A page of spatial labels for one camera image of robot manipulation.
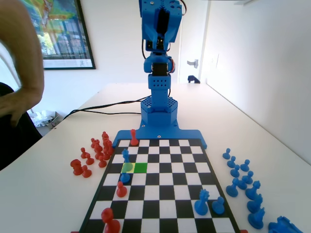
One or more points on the red chess rook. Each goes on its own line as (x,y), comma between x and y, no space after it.
(76,167)

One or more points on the white door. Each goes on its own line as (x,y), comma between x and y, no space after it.
(194,36)

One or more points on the black and white chess board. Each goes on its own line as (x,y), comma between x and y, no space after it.
(165,184)

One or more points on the large blue printed part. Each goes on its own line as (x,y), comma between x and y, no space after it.
(283,225)

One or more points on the small cardboard box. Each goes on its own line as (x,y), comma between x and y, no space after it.
(55,119)

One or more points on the white curved panel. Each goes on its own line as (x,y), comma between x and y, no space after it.
(7,63)

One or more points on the blue printed base plate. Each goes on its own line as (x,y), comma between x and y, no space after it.
(184,134)

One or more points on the small blue printed part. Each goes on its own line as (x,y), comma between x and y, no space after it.
(193,79)

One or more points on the blue crowned chess piece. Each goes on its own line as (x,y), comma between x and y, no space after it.
(252,193)

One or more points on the red chess piece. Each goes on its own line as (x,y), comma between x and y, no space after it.
(105,136)
(109,148)
(97,146)
(99,154)
(106,155)
(93,143)

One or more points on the blue chess knight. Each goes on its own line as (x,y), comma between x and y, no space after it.
(257,219)
(255,205)

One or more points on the person hand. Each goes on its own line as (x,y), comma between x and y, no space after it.
(17,104)

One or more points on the tall red chess king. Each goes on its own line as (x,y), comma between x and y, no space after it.
(133,139)

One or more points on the tall blue chess piece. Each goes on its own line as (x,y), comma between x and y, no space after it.
(126,156)

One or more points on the blue SO-100 robot arm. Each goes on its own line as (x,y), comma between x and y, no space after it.
(159,106)

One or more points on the black chair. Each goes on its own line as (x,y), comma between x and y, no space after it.
(19,145)

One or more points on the crumpled white paper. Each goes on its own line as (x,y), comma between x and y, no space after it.
(41,117)

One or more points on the blue chess pawn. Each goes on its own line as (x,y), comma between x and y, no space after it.
(242,185)
(226,154)
(248,178)
(235,172)
(218,206)
(231,163)
(125,178)
(245,166)

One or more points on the blue chess queen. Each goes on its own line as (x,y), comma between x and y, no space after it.
(201,204)

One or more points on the bare person forearm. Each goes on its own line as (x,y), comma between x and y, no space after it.
(26,48)

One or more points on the framed colourful poster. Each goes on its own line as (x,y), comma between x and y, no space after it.
(63,36)

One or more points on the large red chess pawn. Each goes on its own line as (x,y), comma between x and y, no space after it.
(109,221)

